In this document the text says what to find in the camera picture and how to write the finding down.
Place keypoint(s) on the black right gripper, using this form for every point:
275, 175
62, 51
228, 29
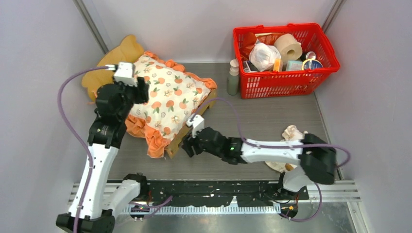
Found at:
189, 141

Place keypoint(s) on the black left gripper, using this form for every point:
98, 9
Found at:
142, 90

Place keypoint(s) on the orange fruit print cushion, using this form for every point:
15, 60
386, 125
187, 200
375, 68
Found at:
174, 94

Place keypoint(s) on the wooden pet bed frame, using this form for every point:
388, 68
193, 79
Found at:
129, 51

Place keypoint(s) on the cream frilled small pillow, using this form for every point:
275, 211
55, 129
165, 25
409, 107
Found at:
291, 133

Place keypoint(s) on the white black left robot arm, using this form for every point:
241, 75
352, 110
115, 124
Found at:
90, 212

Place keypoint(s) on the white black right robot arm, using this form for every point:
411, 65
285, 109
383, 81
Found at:
313, 158

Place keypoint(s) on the green pump lotion bottle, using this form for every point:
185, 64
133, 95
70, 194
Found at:
233, 78

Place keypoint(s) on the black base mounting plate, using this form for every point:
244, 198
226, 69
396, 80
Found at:
215, 193

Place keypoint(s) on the red plastic shopping basket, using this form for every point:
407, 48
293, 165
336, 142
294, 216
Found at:
267, 83

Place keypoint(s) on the white plastic wrapped packet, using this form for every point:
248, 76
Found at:
263, 56

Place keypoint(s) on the orange red crumpled bag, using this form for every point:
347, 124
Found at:
250, 39

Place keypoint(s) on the light teal small box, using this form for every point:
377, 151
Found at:
294, 66

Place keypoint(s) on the beige toilet paper roll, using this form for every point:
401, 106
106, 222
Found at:
288, 47

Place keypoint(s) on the round blue lidded tin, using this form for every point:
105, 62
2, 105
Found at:
311, 64

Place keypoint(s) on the small silver can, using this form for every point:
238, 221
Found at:
310, 55

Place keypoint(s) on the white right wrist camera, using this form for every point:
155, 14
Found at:
196, 123

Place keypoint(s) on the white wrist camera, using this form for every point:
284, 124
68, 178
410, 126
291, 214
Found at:
196, 123
123, 73

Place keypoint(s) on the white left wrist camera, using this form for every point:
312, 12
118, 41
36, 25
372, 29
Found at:
123, 73

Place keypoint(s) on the slotted aluminium rail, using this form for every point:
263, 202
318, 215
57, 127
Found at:
339, 192

